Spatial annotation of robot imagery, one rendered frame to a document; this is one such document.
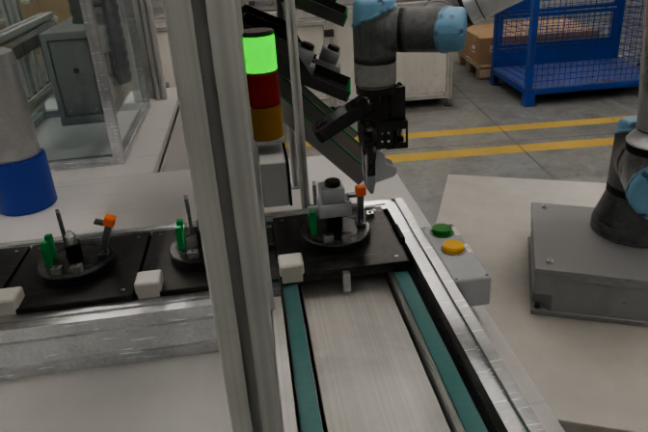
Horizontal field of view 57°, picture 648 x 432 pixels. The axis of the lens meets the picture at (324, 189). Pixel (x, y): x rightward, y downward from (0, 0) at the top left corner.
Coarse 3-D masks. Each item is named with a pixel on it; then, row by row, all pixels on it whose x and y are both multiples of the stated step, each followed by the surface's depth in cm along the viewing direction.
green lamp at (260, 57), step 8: (248, 40) 82; (256, 40) 82; (264, 40) 82; (272, 40) 83; (248, 48) 82; (256, 48) 82; (264, 48) 82; (272, 48) 83; (248, 56) 83; (256, 56) 82; (264, 56) 83; (272, 56) 84; (248, 64) 83; (256, 64) 83; (264, 64) 83; (272, 64) 84; (248, 72) 84; (256, 72) 83; (264, 72) 84
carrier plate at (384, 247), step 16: (368, 208) 131; (288, 224) 127; (384, 224) 124; (288, 240) 120; (384, 240) 118; (304, 256) 114; (320, 256) 113; (336, 256) 113; (352, 256) 113; (368, 256) 112; (384, 256) 112; (400, 256) 112; (320, 272) 109; (336, 272) 109; (352, 272) 110; (368, 272) 110; (384, 272) 111
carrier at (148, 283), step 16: (176, 224) 115; (192, 224) 121; (160, 240) 123; (176, 240) 114; (192, 240) 118; (160, 256) 117; (176, 256) 113; (192, 256) 111; (144, 272) 108; (160, 272) 108; (176, 272) 111; (192, 272) 111; (144, 288) 105; (160, 288) 106; (176, 288) 106; (192, 288) 107; (208, 288) 107
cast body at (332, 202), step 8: (320, 184) 116; (328, 184) 114; (336, 184) 114; (320, 192) 114; (328, 192) 113; (336, 192) 114; (344, 192) 114; (320, 200) 115; (328, 200) 114; (336, 200) 114; (344, 200) 115; (312, 208) 116; (320, 208) 115; (328, 208) 115; (336, 208) 115; (344, 208) 115; (320, 216) 115; (328, 216) 115; (336, 216) 116
